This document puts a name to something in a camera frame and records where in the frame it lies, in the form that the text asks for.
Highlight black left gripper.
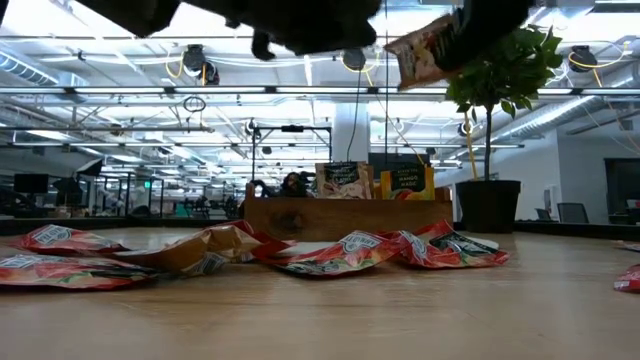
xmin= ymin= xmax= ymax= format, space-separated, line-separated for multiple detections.
xmin=185 ymin=0 xmax=384 ymax=61

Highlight yellow mango tea packet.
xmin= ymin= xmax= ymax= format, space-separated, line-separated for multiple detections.
xmin=379 ymin=163 xmax=437 ymax=202

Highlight brown wooden tea caddy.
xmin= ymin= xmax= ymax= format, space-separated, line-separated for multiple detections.
xmin=243 ymin=181 xmax=455 ymax=244

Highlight green leafy plant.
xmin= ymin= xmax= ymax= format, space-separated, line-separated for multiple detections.
xmin=444 ymin=23 xmax=565 ymax=183

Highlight long ceiling light strip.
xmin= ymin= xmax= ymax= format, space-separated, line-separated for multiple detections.
xmin=0 ymin=85 xmax=640 ymax=97

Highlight black plant pot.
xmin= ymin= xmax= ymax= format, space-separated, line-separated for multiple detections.
xmin=455 ymin=179 xmax=523 ymax=235

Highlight black office chair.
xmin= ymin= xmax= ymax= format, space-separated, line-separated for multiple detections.
xmin=556 ymin=202 xmax=592 ymax=225

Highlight black computer monitor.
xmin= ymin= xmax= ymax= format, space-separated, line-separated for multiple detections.
xmin=12 ymin=173 xmax=50 ymax=196

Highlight black overhead rig frame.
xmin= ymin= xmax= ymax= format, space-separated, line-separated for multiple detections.
xmin=250 ymin=123 xmax=333 ymax=169

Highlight silver ventilation duct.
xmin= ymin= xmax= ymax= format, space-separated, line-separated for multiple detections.
xmin=492 ymin=94 xmax=599 ymax=144

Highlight yellow hanging cable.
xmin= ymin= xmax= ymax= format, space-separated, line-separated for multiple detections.
xmin=463 ymin=112 xmax=480 ymax=182

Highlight dark wall screen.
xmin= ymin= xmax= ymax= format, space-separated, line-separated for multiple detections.
xmin=368 ymin=152 xmax=431 ymax=170

